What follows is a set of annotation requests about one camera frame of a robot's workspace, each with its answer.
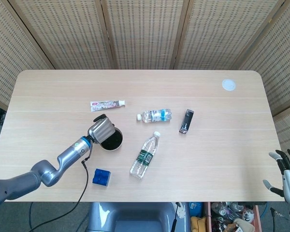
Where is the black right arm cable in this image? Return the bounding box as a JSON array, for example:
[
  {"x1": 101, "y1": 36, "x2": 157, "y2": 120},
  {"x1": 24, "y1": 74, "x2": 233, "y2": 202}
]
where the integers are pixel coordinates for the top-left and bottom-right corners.
[{"x1": 261, "y1": 202, "x2": 290, "y2": 219}]

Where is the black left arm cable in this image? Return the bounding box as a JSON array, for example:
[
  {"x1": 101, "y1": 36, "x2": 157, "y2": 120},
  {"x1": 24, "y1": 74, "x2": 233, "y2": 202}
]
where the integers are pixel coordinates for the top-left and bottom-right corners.
[{"x1": 26, "y1": 149, "x2": 94, "y2": 232}]

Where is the blue building block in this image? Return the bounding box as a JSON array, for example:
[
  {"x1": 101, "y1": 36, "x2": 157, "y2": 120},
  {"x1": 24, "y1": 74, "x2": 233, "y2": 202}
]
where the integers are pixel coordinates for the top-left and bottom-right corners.
[{"x1": 92, "y1": 168, "x2": 111, "y2": 187}]

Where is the floral toothpaste tube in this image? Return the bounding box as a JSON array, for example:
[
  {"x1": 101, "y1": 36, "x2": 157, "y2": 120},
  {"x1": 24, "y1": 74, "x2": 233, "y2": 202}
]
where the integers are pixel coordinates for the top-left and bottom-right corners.
[{"x1": 89, "y1": 100, "x2": 126, "y2": 113}]

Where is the small blue-label water bottle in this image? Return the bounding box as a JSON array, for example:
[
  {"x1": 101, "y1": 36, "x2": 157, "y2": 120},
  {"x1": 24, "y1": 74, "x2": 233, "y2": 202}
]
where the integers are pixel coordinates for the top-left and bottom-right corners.
[{"x1": 136, "y1": 108, "x2": 173, "y2": 123}]

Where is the blue package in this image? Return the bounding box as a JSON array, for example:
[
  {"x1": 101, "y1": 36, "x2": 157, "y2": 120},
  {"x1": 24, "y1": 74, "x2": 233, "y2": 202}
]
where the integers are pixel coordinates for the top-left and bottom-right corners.
[{"x1": 188, "y1": 202, "x2": 203, "y2": 215}]

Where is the wooden crate of clutter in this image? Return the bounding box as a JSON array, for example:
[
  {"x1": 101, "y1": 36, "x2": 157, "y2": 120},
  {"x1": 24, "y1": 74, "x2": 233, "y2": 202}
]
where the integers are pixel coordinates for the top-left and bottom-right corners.
[{"x1": 204, "y1": 202, "x2": 261, "y2": 232}]

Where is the white perforated plate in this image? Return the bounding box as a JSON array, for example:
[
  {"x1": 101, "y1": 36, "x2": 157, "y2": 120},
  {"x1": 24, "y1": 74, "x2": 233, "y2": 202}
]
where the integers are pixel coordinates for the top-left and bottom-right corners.
[{"x1": 176, "y1": 203, "x2": 186, "y2": 219}]

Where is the yellow cloth bag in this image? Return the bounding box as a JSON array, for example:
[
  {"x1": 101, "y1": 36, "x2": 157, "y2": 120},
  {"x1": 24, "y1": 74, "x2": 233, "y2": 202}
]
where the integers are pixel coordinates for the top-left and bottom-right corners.
[{"x1": 190, "y1": 216, "x2": 208, "y2": 232}]

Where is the woven wooden folding screen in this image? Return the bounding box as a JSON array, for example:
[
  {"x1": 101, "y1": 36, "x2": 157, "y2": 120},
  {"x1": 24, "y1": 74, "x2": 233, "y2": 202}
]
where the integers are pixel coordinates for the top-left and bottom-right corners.
[{"x1": 0, "y1": 0, "x2": 290, "y2": 155}]

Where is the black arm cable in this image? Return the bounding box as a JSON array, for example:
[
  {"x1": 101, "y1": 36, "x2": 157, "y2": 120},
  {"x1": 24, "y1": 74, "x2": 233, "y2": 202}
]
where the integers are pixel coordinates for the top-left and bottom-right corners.
[
  {"x1": 261, "y1": 202, "x2": 290, "y2": 219},
  {"x1": 26, "y1": 149, "x2": 94, "y2": 232}
]

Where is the grey robot torso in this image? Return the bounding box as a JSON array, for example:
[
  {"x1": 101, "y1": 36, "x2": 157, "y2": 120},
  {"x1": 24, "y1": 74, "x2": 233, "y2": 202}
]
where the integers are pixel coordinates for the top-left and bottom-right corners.
[{"x1": 88, "y1": 202, "x2": 191, "y2": 232}]

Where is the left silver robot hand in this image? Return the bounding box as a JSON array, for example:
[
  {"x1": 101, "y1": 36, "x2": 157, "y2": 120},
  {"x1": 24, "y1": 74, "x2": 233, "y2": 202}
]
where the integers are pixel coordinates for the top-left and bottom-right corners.
[{"x1": 87, "y1": 114, "x2": 116, "y2": 144}]

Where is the white cup of dark liquid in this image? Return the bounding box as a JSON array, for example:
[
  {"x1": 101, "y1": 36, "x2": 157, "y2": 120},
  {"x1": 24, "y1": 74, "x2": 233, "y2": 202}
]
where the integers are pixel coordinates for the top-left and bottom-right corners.
[{"x1": 99, "y1": 128, "x2": 124, "y2": 151}]

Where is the black rectangular box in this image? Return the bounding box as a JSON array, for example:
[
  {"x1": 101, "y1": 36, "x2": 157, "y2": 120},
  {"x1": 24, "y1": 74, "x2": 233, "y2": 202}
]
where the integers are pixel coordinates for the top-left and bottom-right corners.
[{"x1": 178, "y1": 109, "x2": 195, "y2": 135}]

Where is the large green-label water bottle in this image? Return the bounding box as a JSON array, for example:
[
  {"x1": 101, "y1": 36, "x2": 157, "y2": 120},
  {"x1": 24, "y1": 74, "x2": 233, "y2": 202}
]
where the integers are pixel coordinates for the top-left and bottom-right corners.
[{"x1": 129, "y1": 131, "x2": 161, "y2": 180}]

